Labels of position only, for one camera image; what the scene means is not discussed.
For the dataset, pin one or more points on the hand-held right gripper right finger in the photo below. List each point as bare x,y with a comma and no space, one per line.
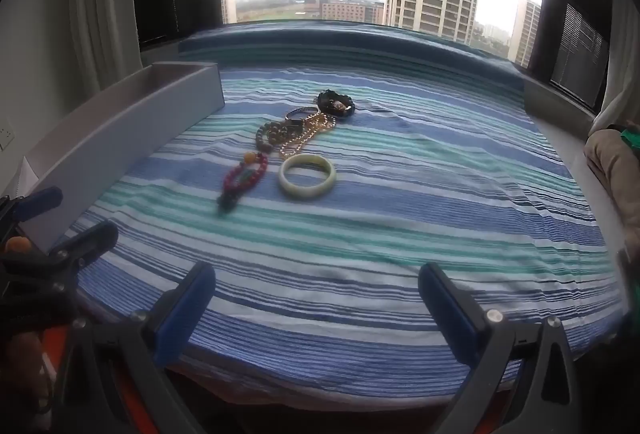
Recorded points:
447,314

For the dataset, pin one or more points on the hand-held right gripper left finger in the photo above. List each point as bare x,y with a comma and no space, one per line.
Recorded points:
185,314

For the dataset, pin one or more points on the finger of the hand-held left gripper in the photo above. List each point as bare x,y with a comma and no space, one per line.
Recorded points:
92,238
40,203

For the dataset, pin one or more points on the white rectangular box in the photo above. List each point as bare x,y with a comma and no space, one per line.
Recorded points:
100,154

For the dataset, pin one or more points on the pale jade bangle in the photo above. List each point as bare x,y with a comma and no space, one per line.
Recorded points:
306,193

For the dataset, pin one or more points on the gold bangle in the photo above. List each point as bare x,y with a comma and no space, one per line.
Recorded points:
295,114

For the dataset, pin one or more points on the person's left hand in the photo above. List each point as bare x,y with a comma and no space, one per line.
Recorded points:
20,364

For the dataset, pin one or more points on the blue green striped blanket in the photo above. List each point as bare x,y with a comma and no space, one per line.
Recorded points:
400,224

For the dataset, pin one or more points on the white curtain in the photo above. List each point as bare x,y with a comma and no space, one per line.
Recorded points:
622,79
100,14

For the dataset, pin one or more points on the green object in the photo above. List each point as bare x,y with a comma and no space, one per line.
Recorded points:
631,138

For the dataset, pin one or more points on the white wall outlet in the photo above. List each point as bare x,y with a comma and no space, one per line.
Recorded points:
6,136

